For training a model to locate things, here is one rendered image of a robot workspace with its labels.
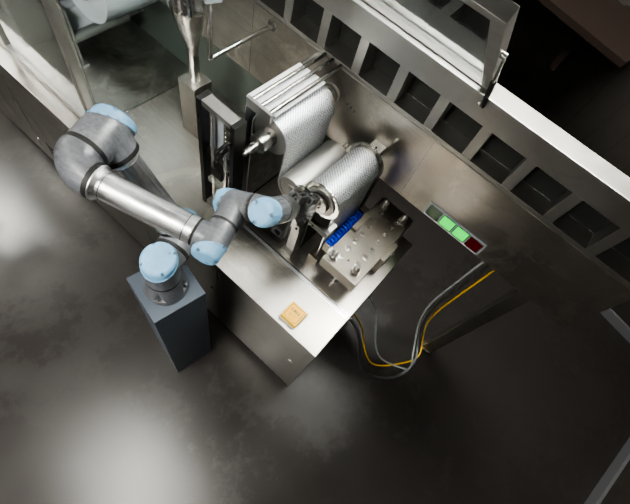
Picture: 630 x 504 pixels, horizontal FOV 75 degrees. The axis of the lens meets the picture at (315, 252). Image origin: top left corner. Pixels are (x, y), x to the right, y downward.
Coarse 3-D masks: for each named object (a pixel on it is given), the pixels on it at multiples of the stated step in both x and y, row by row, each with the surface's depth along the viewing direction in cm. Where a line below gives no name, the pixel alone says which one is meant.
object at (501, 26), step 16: (368, 0) 118; (464, 0) 67; (480, 0) 64; (496, 0) 63; (496, 16) 64; (512, 16) 63; (416, 32) 115; (496, 32) 69; (432, 48) 115; (496, 48) 77; (496, 64) 86; (480, 80) 112; (496, 80) 107
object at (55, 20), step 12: (48, 0) 122; (48, 12) 125; (60, 24) 129; (0, 36) 173; (60, 36) 132; (60, 48) 137; (72, 48) 138; (24, 60) 175; (72, 60) 141; (36, 72) 174; (72, 72) 144; (48, 84) 172; (84, 84) 151; (60, 96) 171; (84, 96) 154; (72, 108) 170; (84, 108) 160
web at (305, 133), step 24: (312, 96) 133; (288, 120) 127; (312, 120) 133; (288, 144) 129; (312, 144) 145; (264, 168) 164; (288, 168) 143; (336, 168) 135; (360, 168) 136; (336, 192) 130; (360, 192) 143
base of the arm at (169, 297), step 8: (144, 280) 141; (184, 280) 144; (144, 288) 141; (176, 288) 140; (184, 288) 145; (152, 296) 140; (160, 296) 140; (168, 296) 140; (176, 296) 142; (160, 304) 143; (168, 304) 143
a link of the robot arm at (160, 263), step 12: (156, 240) 134; (168, 240) 132; (144, 252) 127; (156, 252) 128; (168, 252) 128; (180, 252) 132; (144, 264) 126; (156, 264) 127; (168, 264) 127; (180, 264) 133; (144, 276) 129; (156, 276) 126; (168, 276) 128; (180, 276) 139; (156, 288) 134; (168, 288) 136
